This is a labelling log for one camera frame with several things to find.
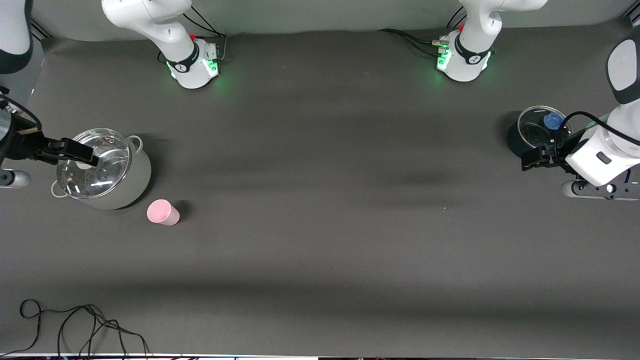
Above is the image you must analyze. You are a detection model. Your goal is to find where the loose thin black cable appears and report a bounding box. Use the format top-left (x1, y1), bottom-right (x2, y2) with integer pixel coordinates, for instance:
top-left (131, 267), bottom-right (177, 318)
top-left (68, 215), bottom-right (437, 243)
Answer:
top-left (0, 299), bottom-right (151, 359)

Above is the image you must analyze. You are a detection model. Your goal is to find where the dark grey table mat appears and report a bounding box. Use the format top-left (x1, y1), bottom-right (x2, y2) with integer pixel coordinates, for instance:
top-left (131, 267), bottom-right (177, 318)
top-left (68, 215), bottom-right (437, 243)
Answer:
top-left (0, 20), bottom-right (640, 358)

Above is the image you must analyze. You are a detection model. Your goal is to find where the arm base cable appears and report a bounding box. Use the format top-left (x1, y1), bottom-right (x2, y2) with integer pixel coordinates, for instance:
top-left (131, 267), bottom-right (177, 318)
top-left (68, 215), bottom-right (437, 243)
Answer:
top-left (377, 28), bottom-right (448, 59)
top-left (181, 5), bottom-right (229, 64)

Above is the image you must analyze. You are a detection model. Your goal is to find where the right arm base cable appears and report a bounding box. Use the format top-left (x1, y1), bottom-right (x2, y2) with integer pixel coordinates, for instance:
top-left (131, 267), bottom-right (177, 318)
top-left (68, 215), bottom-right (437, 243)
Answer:
top-left (181, 5), bottom-right (229, 64)

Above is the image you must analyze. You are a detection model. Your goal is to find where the left arm base cable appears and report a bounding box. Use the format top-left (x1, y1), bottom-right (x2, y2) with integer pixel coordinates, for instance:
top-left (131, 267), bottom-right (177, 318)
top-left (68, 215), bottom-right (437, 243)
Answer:
top-left (377, 28), bottom-right (448, 59)

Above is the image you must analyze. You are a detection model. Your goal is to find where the green cooking pot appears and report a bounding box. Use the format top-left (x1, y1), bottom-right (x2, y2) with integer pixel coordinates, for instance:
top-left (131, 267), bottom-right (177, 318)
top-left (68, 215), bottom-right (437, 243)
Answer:
top-left (50, 128), bottom-right (152, 211)

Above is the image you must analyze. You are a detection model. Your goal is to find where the aluminium frame rail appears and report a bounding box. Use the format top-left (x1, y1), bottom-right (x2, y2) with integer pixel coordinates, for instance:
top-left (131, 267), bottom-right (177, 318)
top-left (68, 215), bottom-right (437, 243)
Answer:
top-left (30, 19), bottom-right (53, 41)
top-left (622, 9), bottom-right (640, 37)

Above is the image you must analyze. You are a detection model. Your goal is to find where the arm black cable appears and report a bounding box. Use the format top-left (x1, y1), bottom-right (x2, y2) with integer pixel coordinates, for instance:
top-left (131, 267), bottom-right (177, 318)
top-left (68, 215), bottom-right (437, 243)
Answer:
top-left (553, 110), bottom-right (640, 158)
top-left (0, 94), bottom-right (44, 135)

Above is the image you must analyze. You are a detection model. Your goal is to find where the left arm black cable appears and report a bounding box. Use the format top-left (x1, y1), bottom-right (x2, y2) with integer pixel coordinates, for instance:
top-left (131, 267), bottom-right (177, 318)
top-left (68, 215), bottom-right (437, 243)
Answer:
top-left (553, 110), bottom-right (640, 158)

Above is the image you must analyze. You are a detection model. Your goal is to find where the glass pot lid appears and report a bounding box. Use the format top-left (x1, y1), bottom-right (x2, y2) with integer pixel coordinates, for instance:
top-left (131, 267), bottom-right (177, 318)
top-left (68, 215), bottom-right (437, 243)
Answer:
top-left (56, 128), bottom-right (132, 200)

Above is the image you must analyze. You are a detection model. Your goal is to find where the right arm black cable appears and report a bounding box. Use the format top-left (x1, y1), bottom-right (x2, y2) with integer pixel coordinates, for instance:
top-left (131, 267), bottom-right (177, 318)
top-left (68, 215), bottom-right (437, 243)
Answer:
top-left (0, 94), bottom-right (44, 135)

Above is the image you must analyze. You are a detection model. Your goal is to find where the pink plastic cup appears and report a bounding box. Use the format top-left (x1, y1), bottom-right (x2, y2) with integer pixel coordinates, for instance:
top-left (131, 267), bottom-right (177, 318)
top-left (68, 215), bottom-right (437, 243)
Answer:
top-left (146, 199), bottom-right (181, 227)

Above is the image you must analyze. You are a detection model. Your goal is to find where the dark blue saucepan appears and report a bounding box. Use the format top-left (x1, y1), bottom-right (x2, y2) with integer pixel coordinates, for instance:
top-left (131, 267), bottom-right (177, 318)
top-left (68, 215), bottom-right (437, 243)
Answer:
top-left (506, 105), bottom-right (576, 159)

